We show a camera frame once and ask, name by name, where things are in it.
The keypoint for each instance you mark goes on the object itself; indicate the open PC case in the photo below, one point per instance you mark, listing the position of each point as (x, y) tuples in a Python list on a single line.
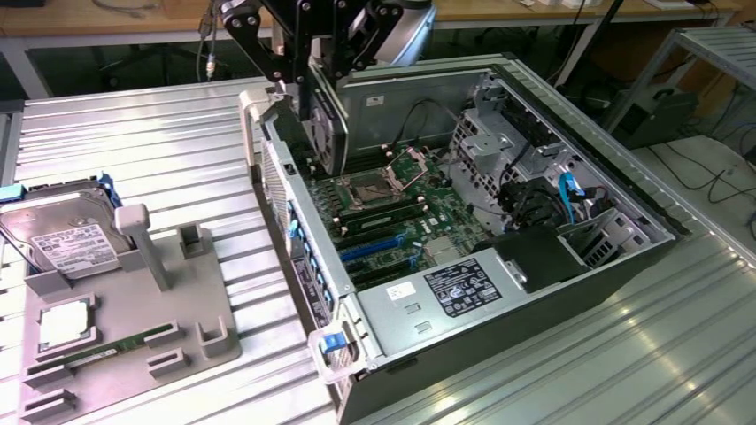
[(413, 106)]

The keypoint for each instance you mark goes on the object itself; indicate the silver disk bay cage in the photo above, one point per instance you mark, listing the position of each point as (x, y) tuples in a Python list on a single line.
[(484, 146)]

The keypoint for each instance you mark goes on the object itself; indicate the black box on floor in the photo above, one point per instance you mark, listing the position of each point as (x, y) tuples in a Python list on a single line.
[(666, 115)]

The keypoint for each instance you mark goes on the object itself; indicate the metal socket cover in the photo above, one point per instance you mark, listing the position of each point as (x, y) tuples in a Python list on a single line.
[(406, 166)]

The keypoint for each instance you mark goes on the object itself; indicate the grey power supply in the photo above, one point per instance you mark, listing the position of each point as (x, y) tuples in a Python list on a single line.
[(413, 319)]

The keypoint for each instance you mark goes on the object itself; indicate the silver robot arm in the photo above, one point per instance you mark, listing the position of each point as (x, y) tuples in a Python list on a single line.
[(416, 31)]

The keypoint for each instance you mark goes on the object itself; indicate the blue case latch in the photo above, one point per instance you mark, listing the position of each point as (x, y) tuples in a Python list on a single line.
[(330, 343)]

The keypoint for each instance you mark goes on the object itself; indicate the blue expansion slot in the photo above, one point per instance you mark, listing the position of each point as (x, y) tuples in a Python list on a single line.
[(372, 247)]

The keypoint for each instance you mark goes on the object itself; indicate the wooden desk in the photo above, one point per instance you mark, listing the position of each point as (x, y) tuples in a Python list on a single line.
[(117, 22)]

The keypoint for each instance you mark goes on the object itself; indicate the green RAM stick with label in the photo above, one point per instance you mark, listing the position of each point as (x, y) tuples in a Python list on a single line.
[(100, 352)]

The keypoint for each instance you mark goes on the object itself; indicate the silver chipset heatsink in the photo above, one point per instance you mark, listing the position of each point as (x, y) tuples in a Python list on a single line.
[(445, 249)]

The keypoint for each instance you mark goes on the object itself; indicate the graphics card with metal bracket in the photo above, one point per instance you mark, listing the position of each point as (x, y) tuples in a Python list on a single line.
[(330, 133)]

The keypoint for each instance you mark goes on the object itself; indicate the silver CPU chip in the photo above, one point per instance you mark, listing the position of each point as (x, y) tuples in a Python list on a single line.
[(64, 325)]

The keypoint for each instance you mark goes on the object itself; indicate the perforated metal disk bay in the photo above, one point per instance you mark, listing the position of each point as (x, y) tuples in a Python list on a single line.
[(596, 248)]

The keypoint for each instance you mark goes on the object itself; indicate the dark installed RAM stick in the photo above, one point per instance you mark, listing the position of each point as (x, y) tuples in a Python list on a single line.
[(384, 218)]

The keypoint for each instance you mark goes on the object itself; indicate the blue disk caddy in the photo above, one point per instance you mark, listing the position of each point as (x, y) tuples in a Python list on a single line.
[(109, 190)]

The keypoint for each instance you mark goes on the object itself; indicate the silver hard disk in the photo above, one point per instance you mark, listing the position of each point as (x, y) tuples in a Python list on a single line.
[(53, 239)]

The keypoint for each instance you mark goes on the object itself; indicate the CPU socket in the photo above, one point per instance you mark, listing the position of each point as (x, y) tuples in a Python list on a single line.
[(369, 192)]

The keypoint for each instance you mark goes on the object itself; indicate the green motherboard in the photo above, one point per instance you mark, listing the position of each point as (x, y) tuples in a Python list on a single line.
[(440, 208)]

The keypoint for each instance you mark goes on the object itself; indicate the metal slat side table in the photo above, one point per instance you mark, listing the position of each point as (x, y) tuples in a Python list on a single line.
[(726, 48)]

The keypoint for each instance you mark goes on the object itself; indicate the grey parts rack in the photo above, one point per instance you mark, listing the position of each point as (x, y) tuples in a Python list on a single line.
[(117, 310)]

